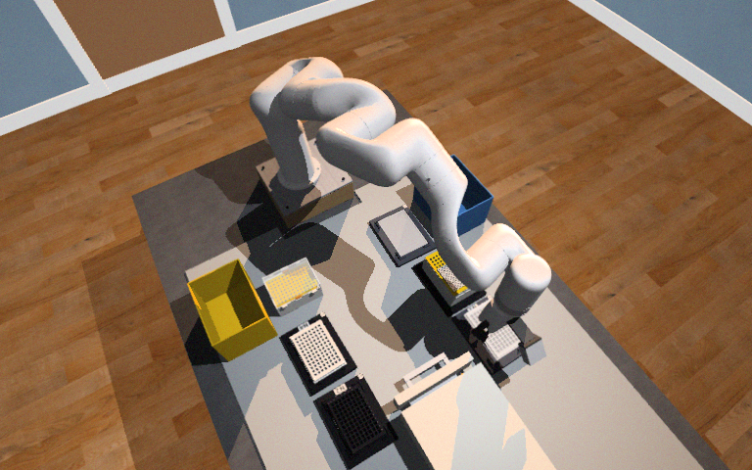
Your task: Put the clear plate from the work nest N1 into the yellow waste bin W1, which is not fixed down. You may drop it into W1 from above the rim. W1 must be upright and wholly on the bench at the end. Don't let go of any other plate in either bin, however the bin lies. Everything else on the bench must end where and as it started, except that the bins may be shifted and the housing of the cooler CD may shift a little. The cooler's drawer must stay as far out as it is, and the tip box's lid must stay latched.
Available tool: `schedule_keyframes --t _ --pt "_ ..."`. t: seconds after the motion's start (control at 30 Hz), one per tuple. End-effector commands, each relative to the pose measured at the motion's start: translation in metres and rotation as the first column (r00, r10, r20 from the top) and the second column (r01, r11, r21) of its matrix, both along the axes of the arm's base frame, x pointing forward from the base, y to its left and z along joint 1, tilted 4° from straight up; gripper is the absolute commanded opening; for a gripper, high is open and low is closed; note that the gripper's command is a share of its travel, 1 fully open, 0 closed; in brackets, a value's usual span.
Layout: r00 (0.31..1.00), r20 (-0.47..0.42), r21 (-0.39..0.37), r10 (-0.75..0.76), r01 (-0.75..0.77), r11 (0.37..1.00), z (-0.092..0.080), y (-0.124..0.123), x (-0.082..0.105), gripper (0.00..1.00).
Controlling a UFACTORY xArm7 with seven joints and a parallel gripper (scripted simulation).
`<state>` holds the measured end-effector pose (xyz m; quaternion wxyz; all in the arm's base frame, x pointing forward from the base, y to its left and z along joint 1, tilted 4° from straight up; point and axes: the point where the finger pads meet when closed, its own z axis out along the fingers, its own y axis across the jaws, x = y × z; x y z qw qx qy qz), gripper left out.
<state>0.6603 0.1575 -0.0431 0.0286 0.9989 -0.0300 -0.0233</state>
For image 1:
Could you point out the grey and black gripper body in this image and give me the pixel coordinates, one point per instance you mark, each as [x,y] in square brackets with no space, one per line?
[495,316]

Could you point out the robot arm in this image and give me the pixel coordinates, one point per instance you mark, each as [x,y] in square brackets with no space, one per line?
[315,89]

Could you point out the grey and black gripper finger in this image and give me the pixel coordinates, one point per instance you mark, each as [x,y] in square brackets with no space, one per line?
[480,331]

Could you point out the blue open-top box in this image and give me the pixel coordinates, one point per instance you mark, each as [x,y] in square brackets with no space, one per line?
[473,211]

